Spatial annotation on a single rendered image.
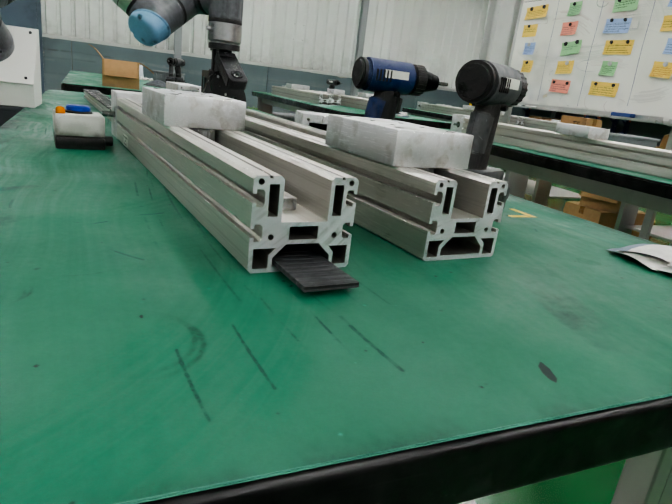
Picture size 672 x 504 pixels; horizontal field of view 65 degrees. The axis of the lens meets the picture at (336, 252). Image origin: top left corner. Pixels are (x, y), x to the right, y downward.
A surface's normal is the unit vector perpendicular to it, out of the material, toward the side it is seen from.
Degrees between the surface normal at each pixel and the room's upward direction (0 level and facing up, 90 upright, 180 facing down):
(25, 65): 43
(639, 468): 90
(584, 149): 90
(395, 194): 90
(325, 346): 0
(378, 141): 90
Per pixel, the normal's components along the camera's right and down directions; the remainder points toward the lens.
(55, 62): 0.40, 0.33
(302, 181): -0.87, 0.04
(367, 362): 0.12, -0.95
